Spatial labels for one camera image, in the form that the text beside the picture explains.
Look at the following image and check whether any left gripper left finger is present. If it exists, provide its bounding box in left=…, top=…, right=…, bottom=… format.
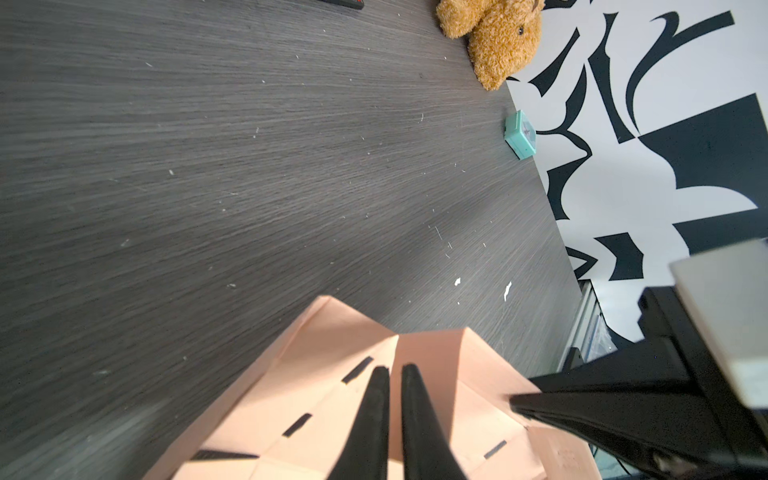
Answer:
left=327, top=366, right=390, bottom=480

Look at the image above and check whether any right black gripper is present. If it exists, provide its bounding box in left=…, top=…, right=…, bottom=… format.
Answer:
left=509, top=287, right=767, bottom=479

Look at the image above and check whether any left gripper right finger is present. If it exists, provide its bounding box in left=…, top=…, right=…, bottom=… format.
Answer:
left=401, top=364, right=467, bottom=480

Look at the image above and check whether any peach paper box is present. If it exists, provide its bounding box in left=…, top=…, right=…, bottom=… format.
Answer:
left=148, top=296, right=599, bottom=479

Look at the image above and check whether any pink paper box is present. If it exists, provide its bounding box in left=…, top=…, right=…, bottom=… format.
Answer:
left=321, top=0, right=365, bottom=10

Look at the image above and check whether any small green alarm clock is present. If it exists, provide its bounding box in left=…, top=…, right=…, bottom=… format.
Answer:
left=504, top=110, right=537, bottom=160

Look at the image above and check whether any brown teddy bear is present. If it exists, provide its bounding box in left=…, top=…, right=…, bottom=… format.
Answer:
left=436, top=0, right=545, bottom=91

